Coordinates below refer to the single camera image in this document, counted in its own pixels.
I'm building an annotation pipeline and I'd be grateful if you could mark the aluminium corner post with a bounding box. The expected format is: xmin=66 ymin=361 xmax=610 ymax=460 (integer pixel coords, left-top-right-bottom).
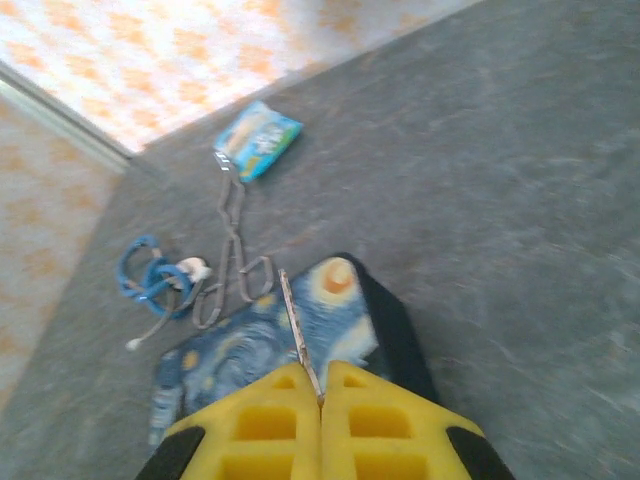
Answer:
xmin=0 ymin=58 xmax=134 ymax=175

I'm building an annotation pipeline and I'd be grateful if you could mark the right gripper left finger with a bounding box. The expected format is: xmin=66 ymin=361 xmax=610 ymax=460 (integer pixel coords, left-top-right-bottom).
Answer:
xmin=133 ymin=362 xmax=322 ymax=480

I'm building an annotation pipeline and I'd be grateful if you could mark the blue and white cable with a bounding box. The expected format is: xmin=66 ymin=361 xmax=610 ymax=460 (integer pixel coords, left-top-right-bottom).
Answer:
xmin=115 ymin=234 xmax=214 ymax=353

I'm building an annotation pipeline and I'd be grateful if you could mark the blue snack packet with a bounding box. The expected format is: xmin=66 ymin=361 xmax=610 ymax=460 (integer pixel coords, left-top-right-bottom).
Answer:
xmin=212 ymin=99 xmax=305 ymax=184

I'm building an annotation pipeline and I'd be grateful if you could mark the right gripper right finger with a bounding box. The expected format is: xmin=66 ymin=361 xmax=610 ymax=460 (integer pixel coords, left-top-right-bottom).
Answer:
xmin=319 ymin=359 xmax=517 ymax=480

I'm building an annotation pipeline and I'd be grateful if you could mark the starry night painted box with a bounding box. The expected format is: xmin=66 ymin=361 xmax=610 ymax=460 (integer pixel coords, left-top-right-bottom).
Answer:
xmin=147 ymin=251 xmax=439 ymax=447

